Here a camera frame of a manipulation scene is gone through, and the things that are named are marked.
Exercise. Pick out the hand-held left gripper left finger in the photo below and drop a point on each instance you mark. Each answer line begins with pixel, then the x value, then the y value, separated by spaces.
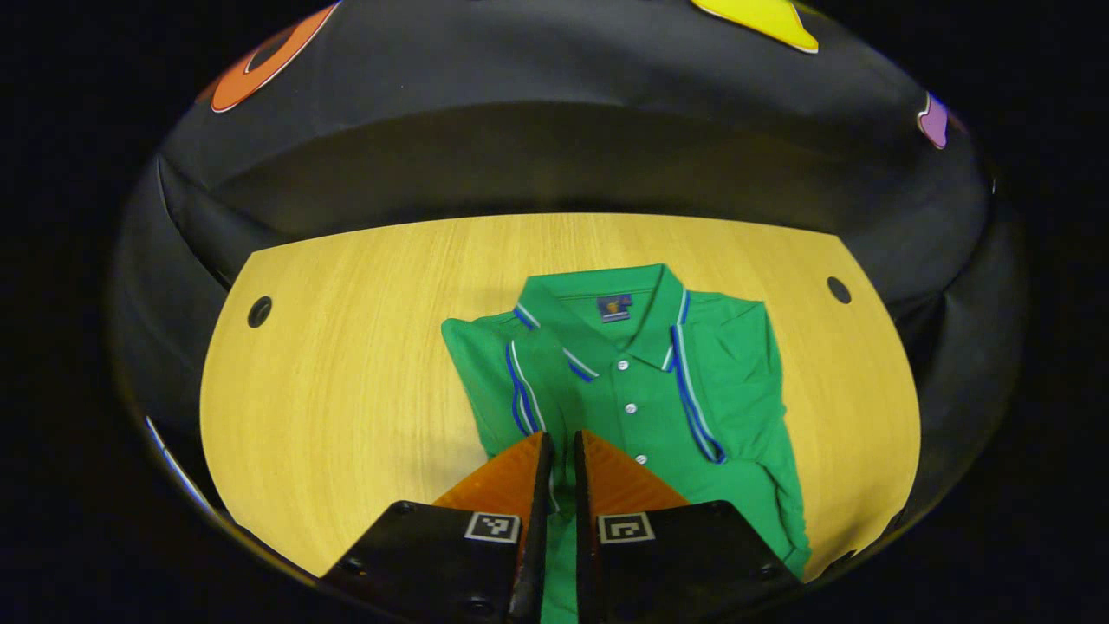
pixel 535 520

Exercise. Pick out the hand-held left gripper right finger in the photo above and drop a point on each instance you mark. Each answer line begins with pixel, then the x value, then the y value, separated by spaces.
pixel 585 520

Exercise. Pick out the green T-shirt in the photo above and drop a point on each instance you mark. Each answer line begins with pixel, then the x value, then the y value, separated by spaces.
pixel 745 381

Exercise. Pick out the black table grommet hole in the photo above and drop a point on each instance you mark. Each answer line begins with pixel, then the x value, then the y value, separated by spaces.
pixel 839 289
pixel 259 311

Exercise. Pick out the black backdrop cloth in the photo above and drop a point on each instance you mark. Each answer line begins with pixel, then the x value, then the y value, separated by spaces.
pixel 563 130

